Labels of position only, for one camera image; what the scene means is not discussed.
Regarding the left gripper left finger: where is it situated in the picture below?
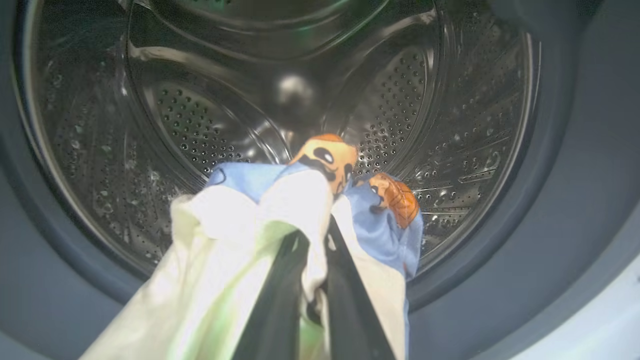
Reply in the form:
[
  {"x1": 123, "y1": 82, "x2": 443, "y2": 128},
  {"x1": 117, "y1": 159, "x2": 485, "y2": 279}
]
[{"x1": 232, "y1": 230, "x2": 311, "y2": 360}]

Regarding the cream and blue bear garment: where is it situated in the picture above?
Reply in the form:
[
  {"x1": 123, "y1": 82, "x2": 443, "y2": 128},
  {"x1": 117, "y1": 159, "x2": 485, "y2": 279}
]
[{"x1": 80, "y1": 133, "x2": 424, "y2": 360}]

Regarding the steel perforated drum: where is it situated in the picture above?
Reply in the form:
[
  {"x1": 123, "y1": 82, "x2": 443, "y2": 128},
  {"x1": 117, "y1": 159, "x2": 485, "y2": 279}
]
[{"x1": 15, "y1": 0, "x2": 542, "y2": 282}]

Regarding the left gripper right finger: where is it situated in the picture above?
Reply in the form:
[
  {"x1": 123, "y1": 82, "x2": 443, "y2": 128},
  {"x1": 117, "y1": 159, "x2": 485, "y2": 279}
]
[{"x1": 324, "y1": 214, "x2": 397, "y2": 360}]

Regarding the grey rubber door gasket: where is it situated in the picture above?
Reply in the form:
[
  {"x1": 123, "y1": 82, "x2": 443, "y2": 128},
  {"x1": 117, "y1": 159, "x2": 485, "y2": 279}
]
[{"x1": 0, "y1": 0, "x2": 640, "y2": 360}]

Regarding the white front-load washing machine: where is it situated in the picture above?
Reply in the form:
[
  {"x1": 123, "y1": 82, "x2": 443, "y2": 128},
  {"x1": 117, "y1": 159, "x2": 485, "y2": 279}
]
[{"x1": 0, "y1": 0, "x2": 640, "y2": 360}]

